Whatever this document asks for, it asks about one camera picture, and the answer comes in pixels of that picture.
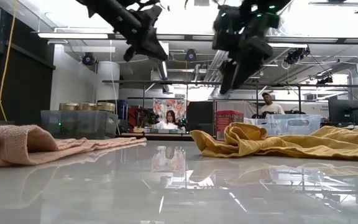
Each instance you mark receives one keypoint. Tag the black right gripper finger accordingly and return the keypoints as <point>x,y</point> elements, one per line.
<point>253,56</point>
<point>228,76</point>

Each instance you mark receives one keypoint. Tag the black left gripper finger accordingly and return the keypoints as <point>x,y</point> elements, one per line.
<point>154,46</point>
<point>130,53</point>

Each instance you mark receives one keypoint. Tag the red lid spice jar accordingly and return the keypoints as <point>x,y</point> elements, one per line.
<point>228,121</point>

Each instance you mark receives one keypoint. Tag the gold lid spice jar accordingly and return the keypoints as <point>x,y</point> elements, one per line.
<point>68,106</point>
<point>106,107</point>
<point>88,106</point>

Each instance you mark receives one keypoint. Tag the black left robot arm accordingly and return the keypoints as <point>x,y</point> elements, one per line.
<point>113,12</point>

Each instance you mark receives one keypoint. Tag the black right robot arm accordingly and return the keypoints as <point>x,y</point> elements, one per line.
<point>269,6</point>

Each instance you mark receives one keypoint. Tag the white round column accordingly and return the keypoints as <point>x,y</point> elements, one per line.
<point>107,81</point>

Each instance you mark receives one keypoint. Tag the black ceiling speaker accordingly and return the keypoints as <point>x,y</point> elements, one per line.
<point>190,55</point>
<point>88,58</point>

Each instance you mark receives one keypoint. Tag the white cloth cover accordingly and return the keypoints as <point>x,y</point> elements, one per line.
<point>250,107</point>

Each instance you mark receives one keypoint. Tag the black ceiling spotlights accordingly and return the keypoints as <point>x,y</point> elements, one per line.
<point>295,56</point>

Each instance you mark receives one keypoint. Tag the black panel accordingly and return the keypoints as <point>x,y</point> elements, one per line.
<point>200,116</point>

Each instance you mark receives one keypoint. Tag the person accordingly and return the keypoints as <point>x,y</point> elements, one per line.
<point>272,109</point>
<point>170,119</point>

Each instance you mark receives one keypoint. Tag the black horizontal beam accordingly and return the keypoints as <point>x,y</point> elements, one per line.
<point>306,39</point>

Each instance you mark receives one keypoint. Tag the blue barrel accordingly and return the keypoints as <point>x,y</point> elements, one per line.
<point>122,109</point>

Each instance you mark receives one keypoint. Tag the colourful poster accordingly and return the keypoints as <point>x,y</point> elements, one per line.
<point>160,105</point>

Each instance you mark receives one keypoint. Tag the black metal rack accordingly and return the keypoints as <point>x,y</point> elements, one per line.
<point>322,85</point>

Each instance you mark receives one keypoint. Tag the mustard yellow cloth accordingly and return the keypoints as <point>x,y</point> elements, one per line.
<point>259,146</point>

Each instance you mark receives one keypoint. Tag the clear plastic bin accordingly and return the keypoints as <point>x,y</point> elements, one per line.
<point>291,124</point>

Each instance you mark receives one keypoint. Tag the clear container top left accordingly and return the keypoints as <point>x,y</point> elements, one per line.
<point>79,124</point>

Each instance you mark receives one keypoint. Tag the dark computer screen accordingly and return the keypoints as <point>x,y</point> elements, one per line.
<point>340,110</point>

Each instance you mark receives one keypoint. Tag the pink checked towel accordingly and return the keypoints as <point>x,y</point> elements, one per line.
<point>17,146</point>

